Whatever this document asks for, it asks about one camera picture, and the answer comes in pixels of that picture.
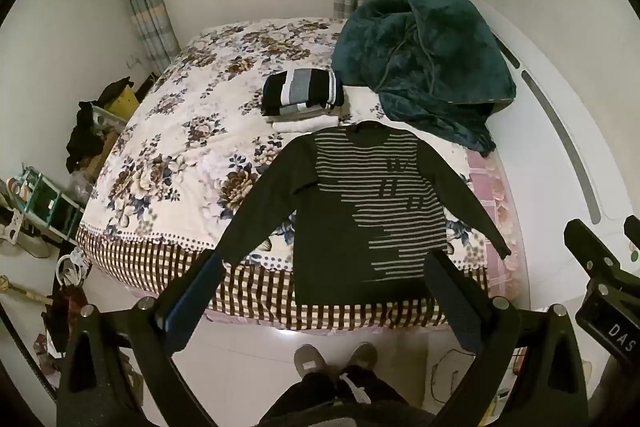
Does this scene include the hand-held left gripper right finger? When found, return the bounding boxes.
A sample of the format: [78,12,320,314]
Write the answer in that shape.
[422,251,591,427]

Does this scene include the person's right shoe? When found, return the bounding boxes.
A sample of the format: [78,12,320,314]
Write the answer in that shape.
[345,341,378,375]

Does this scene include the dark striped sweater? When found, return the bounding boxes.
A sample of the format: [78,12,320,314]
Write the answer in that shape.
[216,121,512,305]

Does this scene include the person's shoe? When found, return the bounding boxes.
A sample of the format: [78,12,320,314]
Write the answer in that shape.
[293,343,328,378]
[345,341,378,375]

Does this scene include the person's left shoe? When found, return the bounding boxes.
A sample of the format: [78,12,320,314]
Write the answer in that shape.
[293,343,328,378]

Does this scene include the white coiled cable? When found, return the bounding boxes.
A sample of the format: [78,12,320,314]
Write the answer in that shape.
[55,251,93,289]

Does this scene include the dark red cloth heap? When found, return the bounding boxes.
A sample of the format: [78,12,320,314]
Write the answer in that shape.
[42,284,88,353]

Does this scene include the pink bed sheet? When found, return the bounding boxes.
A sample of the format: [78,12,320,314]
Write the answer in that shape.
[465,147,526,303]

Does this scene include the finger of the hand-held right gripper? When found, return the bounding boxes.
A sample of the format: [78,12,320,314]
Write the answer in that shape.
[624,215,640,258]
[563,218,623,288]

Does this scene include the person's dark pants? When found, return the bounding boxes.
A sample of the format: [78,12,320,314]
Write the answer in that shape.
[260,364,436,427]

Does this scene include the thin floor cable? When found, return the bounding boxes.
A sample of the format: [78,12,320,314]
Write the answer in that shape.
[430,347,481,403]

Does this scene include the folded white cloth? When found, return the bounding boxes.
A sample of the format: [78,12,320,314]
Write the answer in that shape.
[270,113,341,135]

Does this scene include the yellow box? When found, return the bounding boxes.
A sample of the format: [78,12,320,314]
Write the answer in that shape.
[102,86,141,124]

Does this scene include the wooden stick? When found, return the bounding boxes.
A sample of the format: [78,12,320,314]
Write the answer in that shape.
[0,274,53,305]

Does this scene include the green shelf rack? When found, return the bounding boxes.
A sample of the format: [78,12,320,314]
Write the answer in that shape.
[20,164,86,243]

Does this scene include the floral bedspread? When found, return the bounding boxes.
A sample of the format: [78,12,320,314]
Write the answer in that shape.
[75,18,501,333]

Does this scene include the white bed headboard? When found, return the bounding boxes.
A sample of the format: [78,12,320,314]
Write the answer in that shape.
[457,0,640,308]

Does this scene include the heap of dark clothes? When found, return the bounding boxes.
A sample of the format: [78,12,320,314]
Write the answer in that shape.
[65,101,108,172]

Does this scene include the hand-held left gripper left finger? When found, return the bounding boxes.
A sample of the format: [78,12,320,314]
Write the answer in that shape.
[56,249,228,427]

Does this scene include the teal plush blanket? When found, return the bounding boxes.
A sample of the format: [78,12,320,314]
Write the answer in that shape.
[331,0,517,158]

